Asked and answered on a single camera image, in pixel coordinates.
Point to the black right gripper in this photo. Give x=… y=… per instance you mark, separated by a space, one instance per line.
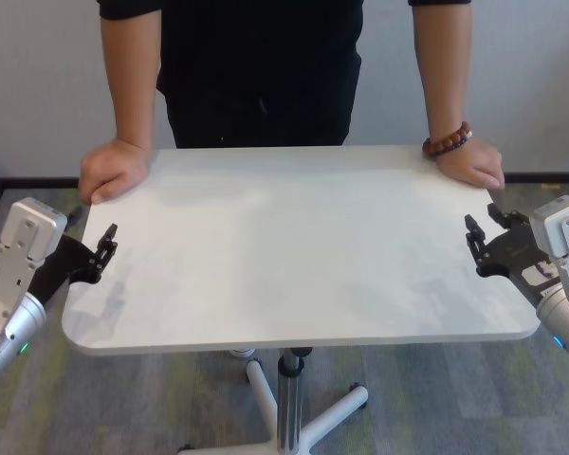
x=509 y=253

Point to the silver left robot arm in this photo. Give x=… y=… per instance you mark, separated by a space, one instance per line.
x=23 y=327

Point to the person's left hand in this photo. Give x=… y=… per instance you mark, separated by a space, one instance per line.
x=471 y=163

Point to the person's left forearm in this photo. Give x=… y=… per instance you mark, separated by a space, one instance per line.
x=443 y=66

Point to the black short-sleeved shirt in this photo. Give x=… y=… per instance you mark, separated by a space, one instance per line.
x=265 y=42

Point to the person's right forearm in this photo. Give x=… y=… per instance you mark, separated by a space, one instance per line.
x=133 y=80

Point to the black baseboard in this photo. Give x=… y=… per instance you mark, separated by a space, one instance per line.
x=28 y=183

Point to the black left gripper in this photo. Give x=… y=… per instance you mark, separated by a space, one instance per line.
x=66 y=265

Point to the white mobile pedestal table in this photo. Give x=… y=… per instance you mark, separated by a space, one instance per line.
x=289 y=246

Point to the person's right hand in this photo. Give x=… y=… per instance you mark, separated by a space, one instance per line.
x=114 y=170

